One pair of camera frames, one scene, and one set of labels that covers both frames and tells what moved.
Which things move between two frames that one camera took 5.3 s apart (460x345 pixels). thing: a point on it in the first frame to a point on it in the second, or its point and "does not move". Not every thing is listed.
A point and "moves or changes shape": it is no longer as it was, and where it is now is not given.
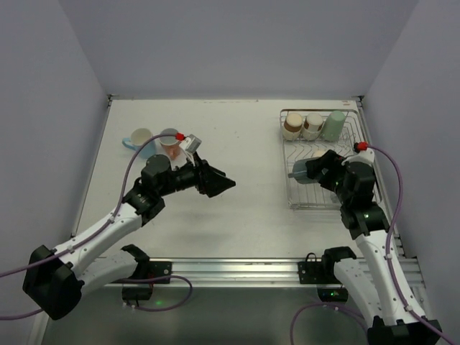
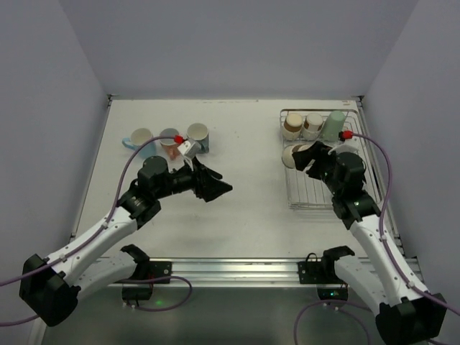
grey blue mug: x=300 y=172 to x=199 y=133
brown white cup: x=318 y=153 moves or changes shape
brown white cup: x=292 y=126 does not move
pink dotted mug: x=169 y=144 does not move
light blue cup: x=139 y=137 does not move
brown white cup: x=312 y=126 does not move
